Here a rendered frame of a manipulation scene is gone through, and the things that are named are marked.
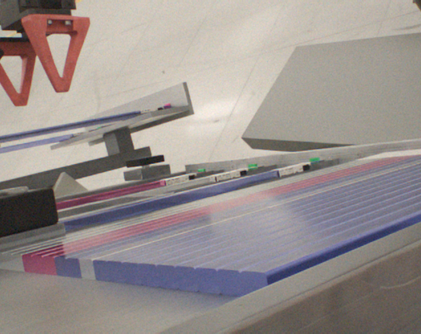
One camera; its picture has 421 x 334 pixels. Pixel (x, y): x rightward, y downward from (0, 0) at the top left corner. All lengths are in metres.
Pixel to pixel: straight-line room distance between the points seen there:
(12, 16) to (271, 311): 0.53
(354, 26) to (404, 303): 2.23
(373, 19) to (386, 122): 1.41
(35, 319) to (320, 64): 1.03
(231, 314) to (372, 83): 0.95
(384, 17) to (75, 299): 2.15
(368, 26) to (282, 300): 2.23
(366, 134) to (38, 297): 0.79
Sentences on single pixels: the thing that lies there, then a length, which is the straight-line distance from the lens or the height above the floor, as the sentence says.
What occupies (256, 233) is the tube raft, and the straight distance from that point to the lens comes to 0.34.
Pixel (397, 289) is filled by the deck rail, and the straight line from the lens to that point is 0.26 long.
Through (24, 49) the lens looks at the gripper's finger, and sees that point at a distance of 0.77.
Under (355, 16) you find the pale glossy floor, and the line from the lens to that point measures 2.51.
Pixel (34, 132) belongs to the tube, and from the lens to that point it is 1.07.
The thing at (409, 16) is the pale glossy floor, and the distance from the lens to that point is 2.33.
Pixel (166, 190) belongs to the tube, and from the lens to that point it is 0.79.
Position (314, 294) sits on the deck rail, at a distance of 0.22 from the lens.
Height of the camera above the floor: 1.26
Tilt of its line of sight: 31 degrees down
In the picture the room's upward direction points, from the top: 48 degrees counter-clockwise
